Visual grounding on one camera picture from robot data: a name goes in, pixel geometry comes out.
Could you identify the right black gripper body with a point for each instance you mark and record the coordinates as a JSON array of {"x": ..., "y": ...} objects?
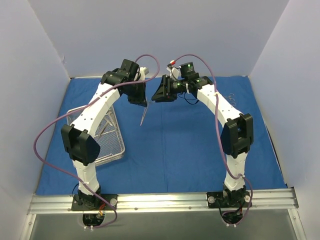
[{"x": 167, "y": 88}]

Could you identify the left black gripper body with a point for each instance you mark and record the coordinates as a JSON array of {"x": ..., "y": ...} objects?
[{"x": 137, "y": 100}]

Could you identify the steel surgical scissors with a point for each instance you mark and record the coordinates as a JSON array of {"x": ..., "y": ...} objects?
[{"x": 145, "y": 112}]

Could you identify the wire mesh instrument tray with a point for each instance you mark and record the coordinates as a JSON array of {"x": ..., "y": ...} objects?
[{"x": 112, "y": 145}]

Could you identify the blue surgical drape cloth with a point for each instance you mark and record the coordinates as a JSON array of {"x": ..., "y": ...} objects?
[{"x": 176, "y": 148}]

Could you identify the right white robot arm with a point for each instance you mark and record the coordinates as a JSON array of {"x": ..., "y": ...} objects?
[{"x": 236, "y": 137}]

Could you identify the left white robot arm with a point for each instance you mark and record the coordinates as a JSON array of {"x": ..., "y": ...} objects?
[{"x": 113, "y": 84}]

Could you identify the steel forceps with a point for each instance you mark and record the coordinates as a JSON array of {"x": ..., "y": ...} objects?
[{"x": 103, "y": 125}]

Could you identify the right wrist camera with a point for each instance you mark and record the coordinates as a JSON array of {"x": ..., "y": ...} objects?
[{"x": 184, "y": 71}]

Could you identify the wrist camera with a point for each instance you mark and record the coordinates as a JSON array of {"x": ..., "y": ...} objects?
[
  {"x": 184, "y": 71},
  {"x": 143, "y": 71}
]

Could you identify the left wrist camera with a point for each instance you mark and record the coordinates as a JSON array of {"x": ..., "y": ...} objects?
[{"x": 143, "y": 71}]

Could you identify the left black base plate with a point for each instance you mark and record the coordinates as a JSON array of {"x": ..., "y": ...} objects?
[{"x": 93, "y": 203}]

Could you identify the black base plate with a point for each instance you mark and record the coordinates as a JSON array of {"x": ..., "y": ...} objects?
[
  {"x": 224, "y": 199},
  {"x": 93, "y": 203}
]

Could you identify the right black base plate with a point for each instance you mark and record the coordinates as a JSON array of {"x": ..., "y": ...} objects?
[{"x": 224, "y": 199}]

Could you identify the front aluminium rail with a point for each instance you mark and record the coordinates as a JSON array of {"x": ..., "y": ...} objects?
[{"x": 271, "y": 199}]

